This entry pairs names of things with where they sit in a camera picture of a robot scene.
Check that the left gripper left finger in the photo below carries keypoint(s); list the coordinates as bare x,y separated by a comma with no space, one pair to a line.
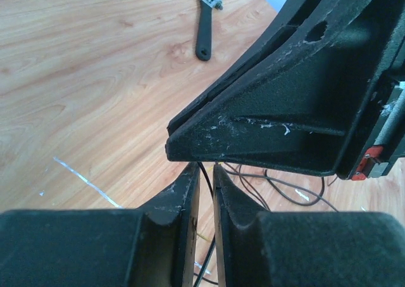
152,245

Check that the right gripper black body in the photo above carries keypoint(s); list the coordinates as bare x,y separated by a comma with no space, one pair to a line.
370,95

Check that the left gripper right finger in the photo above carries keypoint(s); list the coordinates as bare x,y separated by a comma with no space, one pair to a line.
257,247

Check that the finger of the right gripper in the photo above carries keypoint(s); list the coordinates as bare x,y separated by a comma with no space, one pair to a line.
275,107

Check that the black zip tie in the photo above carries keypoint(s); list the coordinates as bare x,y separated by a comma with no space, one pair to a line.
206,177

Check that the black adjustable wrench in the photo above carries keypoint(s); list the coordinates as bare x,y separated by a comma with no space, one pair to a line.
204,31

